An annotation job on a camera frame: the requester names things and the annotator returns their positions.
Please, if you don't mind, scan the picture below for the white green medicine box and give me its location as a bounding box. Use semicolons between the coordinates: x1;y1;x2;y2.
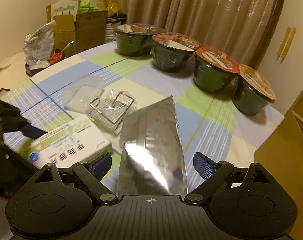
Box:
19;115;112;168

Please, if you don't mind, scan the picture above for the silver foil pouch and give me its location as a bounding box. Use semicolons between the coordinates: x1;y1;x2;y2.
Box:
117;96;188;197

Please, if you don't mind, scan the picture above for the clear plastic blister tray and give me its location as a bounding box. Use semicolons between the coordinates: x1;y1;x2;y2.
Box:
61;75;103;114

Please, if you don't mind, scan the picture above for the brown cardboard box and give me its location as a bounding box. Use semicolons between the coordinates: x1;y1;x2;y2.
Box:
254;90;303;239

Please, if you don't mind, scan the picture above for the checkered tablecloth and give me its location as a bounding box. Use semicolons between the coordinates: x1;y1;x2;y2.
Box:
0;41;284;196

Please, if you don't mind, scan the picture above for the white printed plastic bag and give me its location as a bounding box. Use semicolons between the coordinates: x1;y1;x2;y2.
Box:
23;20;56;67

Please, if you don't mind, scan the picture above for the orange-lid noodle bowl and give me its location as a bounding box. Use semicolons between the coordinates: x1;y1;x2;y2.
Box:
232;64;276;116

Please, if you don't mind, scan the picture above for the red-lid noodle bowl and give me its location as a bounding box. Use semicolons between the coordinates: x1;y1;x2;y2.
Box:
194;46;239;94

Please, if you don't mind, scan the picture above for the cardboard boxes stack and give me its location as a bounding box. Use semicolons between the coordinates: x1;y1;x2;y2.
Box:
53;10;107;57

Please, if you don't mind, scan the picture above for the brown-lid noodle bowl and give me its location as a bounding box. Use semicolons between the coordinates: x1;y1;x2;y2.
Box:
151;32;201;73

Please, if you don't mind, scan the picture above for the white decorative board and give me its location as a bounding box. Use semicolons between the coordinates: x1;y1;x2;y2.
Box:
51;0;79;18

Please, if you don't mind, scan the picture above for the green paper box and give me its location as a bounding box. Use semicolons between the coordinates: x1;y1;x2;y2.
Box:
77;0;98;14

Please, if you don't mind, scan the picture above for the dark-lid noodle bowl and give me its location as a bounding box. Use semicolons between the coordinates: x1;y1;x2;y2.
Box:
113;23;164;56

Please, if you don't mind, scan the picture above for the yellow foil wrapping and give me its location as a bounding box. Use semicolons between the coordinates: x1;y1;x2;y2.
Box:
97;1;120;18

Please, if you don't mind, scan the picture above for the beige patterned curtain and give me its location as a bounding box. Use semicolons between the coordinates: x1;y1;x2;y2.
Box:
101;0;284;68

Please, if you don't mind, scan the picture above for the wire holder in plastic bag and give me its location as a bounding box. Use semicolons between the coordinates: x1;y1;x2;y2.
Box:
87;89;137;134

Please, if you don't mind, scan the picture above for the yellow wall hanging strip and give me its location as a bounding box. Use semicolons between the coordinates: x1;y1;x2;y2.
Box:
277;27;297;61

